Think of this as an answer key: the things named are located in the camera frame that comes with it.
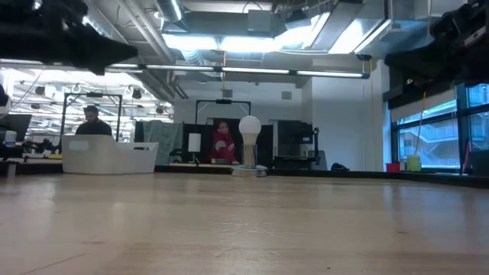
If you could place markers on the yellow-green bucket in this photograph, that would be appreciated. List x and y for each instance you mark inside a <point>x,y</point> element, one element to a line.
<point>413,163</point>

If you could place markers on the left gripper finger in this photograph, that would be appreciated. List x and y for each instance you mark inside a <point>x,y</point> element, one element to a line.
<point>107,49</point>
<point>96,68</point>

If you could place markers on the red box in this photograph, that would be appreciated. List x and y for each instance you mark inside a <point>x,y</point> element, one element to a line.
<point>392,167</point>

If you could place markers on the grey ceiling unit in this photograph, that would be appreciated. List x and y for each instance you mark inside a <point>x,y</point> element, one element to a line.
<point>260,21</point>

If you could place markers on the person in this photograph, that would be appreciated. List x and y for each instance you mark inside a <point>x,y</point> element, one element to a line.
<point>93,128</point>
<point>223,147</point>

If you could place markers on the black monitor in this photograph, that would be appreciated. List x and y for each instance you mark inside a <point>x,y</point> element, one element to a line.
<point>15,126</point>

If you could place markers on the black bag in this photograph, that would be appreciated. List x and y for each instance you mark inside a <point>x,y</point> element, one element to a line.
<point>339,167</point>

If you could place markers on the white plastic bin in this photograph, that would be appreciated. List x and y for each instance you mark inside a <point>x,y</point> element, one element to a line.
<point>107,156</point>

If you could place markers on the silver ventilation duct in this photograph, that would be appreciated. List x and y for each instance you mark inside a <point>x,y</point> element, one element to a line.
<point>170,9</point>

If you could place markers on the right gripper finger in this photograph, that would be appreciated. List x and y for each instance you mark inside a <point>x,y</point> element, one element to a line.
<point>403,61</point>

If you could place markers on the grey curtain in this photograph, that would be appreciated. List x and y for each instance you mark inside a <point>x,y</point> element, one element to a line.
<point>162,141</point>

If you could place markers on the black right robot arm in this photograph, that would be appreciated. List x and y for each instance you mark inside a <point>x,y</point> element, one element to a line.
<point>473,23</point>

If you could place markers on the small white shade lamp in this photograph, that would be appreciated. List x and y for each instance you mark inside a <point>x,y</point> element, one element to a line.
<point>194,142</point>

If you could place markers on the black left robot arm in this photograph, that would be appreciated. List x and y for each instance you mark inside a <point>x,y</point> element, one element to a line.
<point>38,11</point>

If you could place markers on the chrome desk lamp white bulb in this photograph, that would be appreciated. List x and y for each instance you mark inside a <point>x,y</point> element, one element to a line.
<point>250,128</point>

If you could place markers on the black cabinet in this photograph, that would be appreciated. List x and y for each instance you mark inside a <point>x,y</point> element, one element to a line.
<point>294,133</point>

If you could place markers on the black overhead rig frame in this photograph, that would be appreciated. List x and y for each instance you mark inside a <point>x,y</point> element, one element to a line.
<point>223,101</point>
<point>93,95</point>

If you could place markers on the LED light bar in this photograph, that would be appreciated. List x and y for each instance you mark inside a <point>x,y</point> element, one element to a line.
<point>256,71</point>

